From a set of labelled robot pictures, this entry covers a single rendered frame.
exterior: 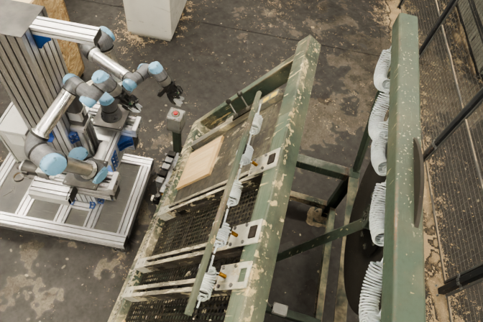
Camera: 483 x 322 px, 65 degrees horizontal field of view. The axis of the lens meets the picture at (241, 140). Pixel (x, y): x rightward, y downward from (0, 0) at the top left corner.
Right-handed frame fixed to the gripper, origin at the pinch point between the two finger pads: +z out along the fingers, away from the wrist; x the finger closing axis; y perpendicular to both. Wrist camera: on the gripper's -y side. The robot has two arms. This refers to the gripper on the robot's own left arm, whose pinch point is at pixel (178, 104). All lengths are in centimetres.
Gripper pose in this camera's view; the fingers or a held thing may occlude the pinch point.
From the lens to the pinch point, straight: 256.6
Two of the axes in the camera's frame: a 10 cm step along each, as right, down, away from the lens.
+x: 1.7, -8.0, 5.8
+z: 3.6, 6.0, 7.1
